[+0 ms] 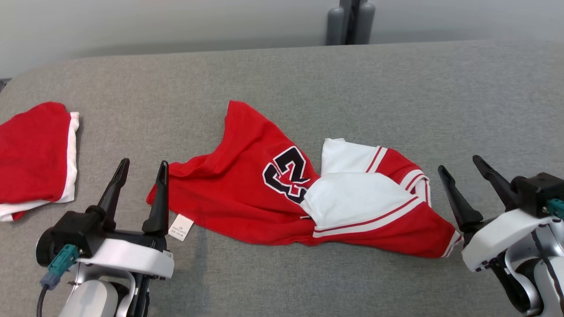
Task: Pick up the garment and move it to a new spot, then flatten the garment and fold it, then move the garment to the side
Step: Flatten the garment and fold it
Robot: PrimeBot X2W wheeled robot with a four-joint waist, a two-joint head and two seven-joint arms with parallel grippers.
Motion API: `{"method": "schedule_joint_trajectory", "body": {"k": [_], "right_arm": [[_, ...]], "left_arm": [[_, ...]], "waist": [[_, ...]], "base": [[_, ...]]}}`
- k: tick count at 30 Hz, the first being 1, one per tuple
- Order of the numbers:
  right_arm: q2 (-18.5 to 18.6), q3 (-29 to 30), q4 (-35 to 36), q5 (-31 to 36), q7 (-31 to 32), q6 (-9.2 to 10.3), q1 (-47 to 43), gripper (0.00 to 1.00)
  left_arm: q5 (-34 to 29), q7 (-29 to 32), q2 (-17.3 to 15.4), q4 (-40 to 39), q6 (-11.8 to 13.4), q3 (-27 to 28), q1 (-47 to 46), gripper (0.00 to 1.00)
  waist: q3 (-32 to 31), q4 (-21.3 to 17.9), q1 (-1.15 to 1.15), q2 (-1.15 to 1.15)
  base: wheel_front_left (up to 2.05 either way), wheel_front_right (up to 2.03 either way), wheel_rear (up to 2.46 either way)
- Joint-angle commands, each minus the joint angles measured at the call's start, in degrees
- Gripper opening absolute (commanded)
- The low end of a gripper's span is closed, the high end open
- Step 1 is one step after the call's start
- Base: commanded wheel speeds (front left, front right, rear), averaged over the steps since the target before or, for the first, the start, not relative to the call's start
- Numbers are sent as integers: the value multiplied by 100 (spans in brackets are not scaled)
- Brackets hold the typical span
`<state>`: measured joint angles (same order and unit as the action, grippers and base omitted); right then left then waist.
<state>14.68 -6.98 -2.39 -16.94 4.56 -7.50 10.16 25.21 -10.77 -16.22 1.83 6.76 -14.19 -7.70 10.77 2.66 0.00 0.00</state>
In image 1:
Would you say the right black cable teal plug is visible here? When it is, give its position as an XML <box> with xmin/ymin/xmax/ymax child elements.
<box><xmin>546</xmin><ymin>198</ymin><xmax>564</xmax><ymax>221</ymax></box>

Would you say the right black braided cable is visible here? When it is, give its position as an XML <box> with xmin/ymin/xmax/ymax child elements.
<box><xmin>531</xmin><ymin>229</ymin><xmax>564</xmax><ymax>309</ymax></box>

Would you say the red white jersey number 23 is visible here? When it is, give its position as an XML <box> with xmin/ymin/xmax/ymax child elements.
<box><xmin>146</xmin><ymin>100</ymin><xmax>463</xmax><ymax>259</ymax></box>

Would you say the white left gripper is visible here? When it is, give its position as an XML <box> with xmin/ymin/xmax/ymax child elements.
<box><xmin>77</xmin><ymin>158</ymin><xmax>175</xmax><ymax>280</ymax></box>

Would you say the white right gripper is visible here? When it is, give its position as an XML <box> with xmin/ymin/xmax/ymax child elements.
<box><xmin>438</xmin><ymin>155</ymin><xmax>554</xmax><ymax>273</ymax></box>

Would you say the red shorts white hem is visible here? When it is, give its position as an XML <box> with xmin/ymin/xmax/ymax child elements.
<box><xmin>0</xmin><ymin>102</ymin><xmax>80</xmax><ymax>222</ymax></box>

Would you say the grey partition post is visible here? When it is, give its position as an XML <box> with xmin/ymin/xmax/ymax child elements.
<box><xmin>326</xmin><ymin>0</ymin><xmax>376</xmax><ymax>46</ymax></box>

